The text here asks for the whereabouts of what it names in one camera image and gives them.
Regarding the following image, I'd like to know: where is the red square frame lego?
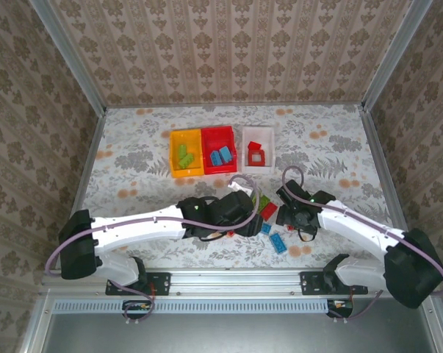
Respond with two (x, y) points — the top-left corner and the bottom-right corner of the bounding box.
(247, 149), (268, 167)

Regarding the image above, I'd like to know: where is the white plastic bin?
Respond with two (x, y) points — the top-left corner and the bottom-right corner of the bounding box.
(241, 126), (275, 174)

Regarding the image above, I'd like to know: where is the red plastic bin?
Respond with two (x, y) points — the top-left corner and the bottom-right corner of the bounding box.
(201, 125), (239, 175)

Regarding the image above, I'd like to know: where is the orange plastic bin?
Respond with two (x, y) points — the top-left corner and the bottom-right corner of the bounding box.
(169, 128), (206, 179)

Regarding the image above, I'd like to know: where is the large green lego brick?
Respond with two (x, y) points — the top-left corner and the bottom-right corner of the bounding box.
(252, 193), (272, 211)

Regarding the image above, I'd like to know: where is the black connector port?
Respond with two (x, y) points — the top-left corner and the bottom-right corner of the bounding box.
(122, 299), (152, 320)
(325, 298), (354, 319)

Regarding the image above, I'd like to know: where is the grey metal sheet panel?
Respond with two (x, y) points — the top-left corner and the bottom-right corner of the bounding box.
(40, 312), (441, 353)

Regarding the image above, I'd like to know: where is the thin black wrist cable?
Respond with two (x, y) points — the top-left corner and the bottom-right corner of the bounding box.
(296, 226), (317, 243)

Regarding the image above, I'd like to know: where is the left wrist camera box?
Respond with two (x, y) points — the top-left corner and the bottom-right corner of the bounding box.
(228, 182), (253, 198)

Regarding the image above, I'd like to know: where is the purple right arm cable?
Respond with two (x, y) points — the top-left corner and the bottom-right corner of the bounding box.
(281, 165), (443, 324)

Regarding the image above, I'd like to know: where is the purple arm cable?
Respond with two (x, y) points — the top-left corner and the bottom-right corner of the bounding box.
(44, 174), (262, 325)
(281, 165), (443, 324)

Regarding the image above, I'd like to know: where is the wide aluminium mounting rail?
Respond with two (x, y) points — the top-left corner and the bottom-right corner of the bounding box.
(40, 267), (439, 297)

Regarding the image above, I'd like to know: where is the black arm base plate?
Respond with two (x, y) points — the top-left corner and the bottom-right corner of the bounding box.
(105, 271), (171, 296)
(300, 271), (369, 296)

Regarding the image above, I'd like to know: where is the slotted light blue cable duct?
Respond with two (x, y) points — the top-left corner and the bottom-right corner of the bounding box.
(53, 298), (328, 315)

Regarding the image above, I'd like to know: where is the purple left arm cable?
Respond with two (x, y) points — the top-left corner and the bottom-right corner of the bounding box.
(44, 174), (262, 325)

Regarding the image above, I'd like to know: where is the aluminium table side rail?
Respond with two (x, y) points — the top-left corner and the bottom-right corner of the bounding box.
(54, 108), (108, 268)
(357, 105), (423, 268)

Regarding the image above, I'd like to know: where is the aluminium lower frame bar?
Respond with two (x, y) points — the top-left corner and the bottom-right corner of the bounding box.
(421, 296), (443, 353)
(17, 293), (55, 353)

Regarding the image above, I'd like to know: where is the aluminium frame post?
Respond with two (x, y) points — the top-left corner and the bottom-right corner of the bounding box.
(360, 0), (434, 111)
(29, 0), (108, 118)

